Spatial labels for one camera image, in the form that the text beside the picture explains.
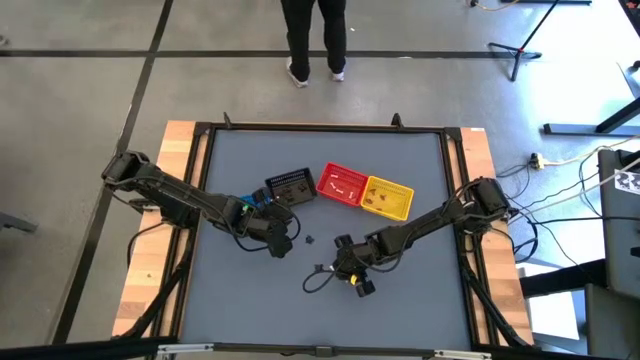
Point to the black desk leg frame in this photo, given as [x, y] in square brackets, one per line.
[575, 129]

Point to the aluminium camera rig bar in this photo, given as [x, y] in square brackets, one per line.
[320, 350]

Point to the grey furniture leg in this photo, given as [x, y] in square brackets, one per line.
[15, 222]

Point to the black tripod stand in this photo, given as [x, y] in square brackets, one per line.
[520, 50]

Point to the yellow plastic basket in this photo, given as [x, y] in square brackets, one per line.
[395, 205]

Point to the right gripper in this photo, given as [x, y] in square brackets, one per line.
[357, 257]

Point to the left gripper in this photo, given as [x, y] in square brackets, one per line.
[267, 230]

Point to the red plastic basket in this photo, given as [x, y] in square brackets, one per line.
[345, 180]

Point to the blue plastic basket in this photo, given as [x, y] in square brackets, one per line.
[260, 200]

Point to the black table frame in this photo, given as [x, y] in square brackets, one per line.
[325, 127]

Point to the black plastic basket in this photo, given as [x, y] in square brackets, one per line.
[295, 179]

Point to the power strip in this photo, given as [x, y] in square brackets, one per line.
[538, 161]

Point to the wooden table side board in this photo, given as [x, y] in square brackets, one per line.
[150, 250]
[500, 260]

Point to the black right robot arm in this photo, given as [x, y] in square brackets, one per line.
[440, 217]

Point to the person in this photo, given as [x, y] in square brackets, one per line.
[300, 30]

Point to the grey equipment cart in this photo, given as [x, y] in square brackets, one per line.
[617, 240]

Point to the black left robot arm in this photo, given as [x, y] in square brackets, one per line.
[170, 192]

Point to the black white fiducial tag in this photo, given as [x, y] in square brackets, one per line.
[629, 181]

